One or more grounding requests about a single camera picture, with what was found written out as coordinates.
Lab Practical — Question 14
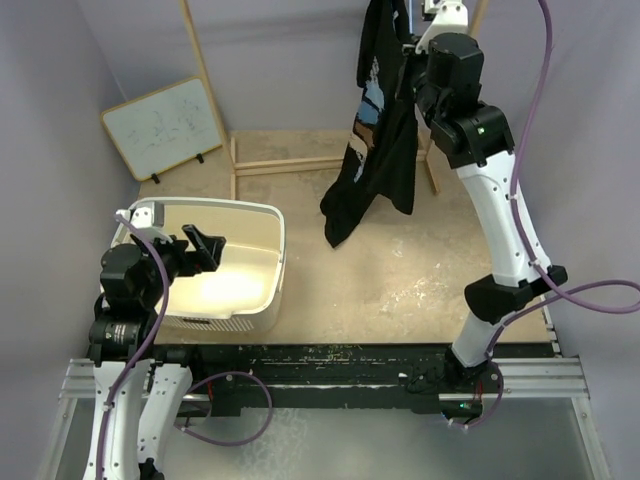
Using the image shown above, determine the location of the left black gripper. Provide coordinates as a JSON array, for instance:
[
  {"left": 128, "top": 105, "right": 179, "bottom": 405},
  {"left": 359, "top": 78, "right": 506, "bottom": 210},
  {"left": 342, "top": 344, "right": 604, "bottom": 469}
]
[{"left": 133, "top": 222, "right": 224, "bottom": 305}]

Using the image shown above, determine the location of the black printed t shirt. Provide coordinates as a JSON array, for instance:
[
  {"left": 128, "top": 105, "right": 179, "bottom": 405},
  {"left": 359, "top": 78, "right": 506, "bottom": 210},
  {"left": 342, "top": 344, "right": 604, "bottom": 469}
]
[{"left": 320, "top": 1, "right": 418, "bottom": 248}]

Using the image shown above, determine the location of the light blue wire hanger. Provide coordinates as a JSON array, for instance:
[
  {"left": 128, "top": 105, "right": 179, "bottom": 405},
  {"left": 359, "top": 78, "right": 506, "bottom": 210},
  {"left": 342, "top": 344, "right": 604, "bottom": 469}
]
[{"left": 406, "top": 0, "right": 415, "bottom": 35}]

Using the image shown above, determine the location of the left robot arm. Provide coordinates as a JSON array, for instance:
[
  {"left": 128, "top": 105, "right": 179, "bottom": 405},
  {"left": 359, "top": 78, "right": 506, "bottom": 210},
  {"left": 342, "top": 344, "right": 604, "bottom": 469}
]
[{"left": 84, "top": 224, "right": 226, "bottom": 479}]

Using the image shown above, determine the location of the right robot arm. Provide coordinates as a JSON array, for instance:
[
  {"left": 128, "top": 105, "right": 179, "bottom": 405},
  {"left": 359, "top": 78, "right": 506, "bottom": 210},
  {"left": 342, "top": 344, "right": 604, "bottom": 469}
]
[{"left": 407, "top": 32, "right": 568, "bottom": 391}]

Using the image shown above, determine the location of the white plastic laundry basket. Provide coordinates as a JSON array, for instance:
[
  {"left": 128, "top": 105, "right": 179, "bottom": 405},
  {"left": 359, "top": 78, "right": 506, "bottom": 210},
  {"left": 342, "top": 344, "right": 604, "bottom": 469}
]
[{"left": 125, "top": 197, "right": 286, "bottom": 333}]

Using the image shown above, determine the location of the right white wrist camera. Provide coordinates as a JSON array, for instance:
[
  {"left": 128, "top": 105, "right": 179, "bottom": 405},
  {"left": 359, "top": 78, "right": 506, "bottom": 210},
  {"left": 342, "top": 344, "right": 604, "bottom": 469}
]
[{"left": 415, "top": 0, "right": 469, "bottom": 54}]

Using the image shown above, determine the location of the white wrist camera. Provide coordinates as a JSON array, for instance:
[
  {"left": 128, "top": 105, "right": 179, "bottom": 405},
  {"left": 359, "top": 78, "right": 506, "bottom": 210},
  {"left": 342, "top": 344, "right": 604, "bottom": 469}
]
[
  {"left": 415, "top": 0, "right": 469, "bottom": 54},
  {"left": 116, "top": 201, "right": 168, "bottom": 242}
]

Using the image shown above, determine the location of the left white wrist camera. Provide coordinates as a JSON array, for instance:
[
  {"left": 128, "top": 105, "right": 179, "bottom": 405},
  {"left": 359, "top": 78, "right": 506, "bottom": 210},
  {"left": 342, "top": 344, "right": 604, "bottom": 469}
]
[{"left": 116, "top": 201, "right": 168, "bottom": 242}]

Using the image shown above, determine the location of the wooden clothes rack frame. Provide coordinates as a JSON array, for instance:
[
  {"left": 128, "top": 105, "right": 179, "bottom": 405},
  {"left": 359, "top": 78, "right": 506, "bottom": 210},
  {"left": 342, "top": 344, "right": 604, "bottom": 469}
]
[{"left": 179, "top": 0, "right": 489, "bottom": 200}]

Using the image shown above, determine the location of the small whiteboard with wooden frame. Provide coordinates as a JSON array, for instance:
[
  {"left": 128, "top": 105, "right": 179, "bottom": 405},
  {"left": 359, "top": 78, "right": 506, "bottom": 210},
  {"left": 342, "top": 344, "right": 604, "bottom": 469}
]
[{"left": 101, "top": 77, "right": 222, "bottom": 182}]

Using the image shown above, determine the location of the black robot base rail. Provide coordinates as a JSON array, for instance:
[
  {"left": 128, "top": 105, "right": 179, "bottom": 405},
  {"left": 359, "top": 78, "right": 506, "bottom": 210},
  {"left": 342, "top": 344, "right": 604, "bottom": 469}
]
[{"left": 153, "top": 344, "right": 501, "bottom": 417}]

